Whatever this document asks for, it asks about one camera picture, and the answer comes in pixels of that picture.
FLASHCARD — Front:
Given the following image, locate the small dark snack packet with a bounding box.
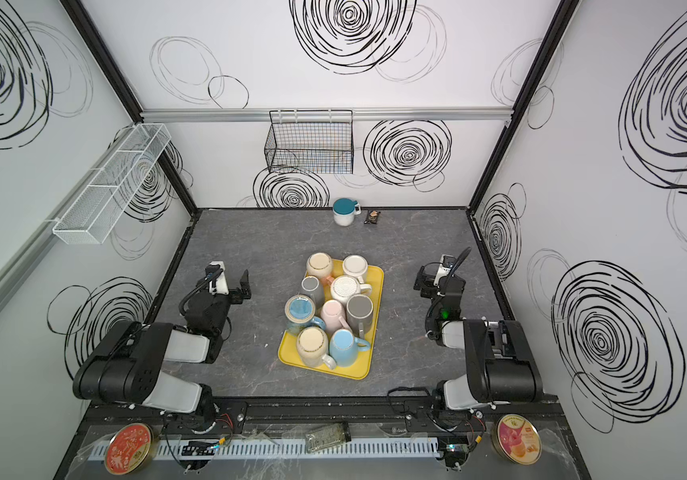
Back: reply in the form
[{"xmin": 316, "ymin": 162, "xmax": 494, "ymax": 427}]
[{"xmin": 365, "ymin": 210, "xmax": 381, "ymax": 225}]

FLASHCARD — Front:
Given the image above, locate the clear plastic packet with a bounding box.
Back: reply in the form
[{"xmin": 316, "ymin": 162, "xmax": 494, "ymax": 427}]
[{"xmin": 305, "ymin": 422, "xmax": 351, "ymax": 453}]

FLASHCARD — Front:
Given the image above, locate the white wire wall shelf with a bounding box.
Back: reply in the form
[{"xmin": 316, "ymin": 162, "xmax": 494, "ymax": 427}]
[{"xmin": 52, "ymin": 123, "xmax": 171, "ymax": 245}]

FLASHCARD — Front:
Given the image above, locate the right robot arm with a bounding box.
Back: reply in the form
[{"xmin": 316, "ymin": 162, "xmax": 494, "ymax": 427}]
[{"xmin": 413, "ymin": 262, "xmax": 543, "ymax": 410}]

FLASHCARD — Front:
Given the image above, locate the light blue mug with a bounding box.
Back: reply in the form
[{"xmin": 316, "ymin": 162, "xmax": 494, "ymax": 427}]
[{"xmin": 329, "ymin": 329, "xmax": 371, "ymax": 368}]

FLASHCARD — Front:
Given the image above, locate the yellow plastic tray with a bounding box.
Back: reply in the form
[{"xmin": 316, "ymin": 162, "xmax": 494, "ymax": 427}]
[{"xmin": 278, "ymin": 253, "xmax": 385, "ymax": 380}]

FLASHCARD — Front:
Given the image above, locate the teal lidded white mug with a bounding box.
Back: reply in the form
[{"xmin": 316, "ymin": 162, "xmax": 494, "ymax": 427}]
[{"xmin": 333, "ymin": 198, "xmax": 361, "ymax": 227}]

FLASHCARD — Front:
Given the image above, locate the beige mug back left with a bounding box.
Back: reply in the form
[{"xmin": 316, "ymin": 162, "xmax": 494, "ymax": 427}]
[{"xmin": 307, "ymin": 252, "xmax": 335, "ymax": 285}]

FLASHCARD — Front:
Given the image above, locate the pink mug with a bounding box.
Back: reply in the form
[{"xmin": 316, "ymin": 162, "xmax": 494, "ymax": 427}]
[{"xmin": 321, "ymin": 299, "xmax": 351, "ymax": 335}]

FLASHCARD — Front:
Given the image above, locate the black wire wall basket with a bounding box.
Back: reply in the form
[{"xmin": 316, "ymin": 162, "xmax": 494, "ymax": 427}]
[{"xmin": 264, "ymin": 109, "xmax": 355, "ymax": 174}]

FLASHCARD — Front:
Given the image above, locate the black corrugated cable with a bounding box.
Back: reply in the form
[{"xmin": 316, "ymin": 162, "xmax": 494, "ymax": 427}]
[
  {"xmin": 446, "ymin": 246, "xmax": 473, "ymax": 280},
  {"xmin": 178, "ymin": 266, "xmax": 225, "ymax": 319}
]

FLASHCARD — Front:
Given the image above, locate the black corrugated cable right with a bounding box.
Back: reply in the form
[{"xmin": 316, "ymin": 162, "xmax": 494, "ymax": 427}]
[{"xmin": 446, "ymin": 246, "xmax": 473, "ymax": 280}]

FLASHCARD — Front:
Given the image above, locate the grey tall mug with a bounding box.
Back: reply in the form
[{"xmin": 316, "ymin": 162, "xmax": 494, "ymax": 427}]
[{"xmin": 345, "ymin": 294, "xmax": 375, "ymax": 338}]

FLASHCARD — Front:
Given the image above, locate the cream mug with handle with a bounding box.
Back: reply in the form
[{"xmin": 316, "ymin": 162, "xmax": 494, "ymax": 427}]
[{"xmin": 330, "ymin": 275, "xmax": 373, "ymax": 305}]

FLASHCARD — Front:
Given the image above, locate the white slotted cable duct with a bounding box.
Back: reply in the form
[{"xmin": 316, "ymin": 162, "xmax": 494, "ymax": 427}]
[{"xmin": 88, "ymin": 436, "xmax": 441, "ymax": 463}]

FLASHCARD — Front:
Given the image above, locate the blue butterfly mug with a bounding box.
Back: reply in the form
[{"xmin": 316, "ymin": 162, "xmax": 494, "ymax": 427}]
[{"xmin": 285, "ymin": 294, "xmax": 327, "ymax": 336}]

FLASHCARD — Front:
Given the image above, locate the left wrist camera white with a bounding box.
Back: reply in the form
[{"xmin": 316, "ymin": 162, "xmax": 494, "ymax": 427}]
[{"xmin": 206, "ymin": 261, "xmax": 229, "ymax": 295}]

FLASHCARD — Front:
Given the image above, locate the beige speckled mug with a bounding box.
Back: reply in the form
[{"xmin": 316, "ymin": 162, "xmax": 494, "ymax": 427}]
[{"xmin": 296, "ymin": 327, "xmax": 338, "ymax": 370}]

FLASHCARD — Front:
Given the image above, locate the pink orange round tin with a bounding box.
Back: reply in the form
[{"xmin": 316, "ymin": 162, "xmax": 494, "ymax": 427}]
[{"xmin": 491, "ymin": 414, "xmax": 543, "ymax": 466}]

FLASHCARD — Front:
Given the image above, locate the black corrugated cable left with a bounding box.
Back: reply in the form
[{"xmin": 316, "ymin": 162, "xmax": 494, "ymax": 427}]
[{"xmin": 178, "ymin": 266, "xmax": 225, "ymax": 319}]

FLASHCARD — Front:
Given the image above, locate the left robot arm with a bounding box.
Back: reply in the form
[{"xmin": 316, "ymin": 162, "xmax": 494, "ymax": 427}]
[{"xmin": 73, "ymin": 261, "xmax": 252, "ymax": 434}]

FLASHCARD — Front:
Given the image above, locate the red round tin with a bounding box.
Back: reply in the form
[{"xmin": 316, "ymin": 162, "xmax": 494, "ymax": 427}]
[{"xmin": 104, "ymin": 423, "xmax": 158, "ymax": 476}]

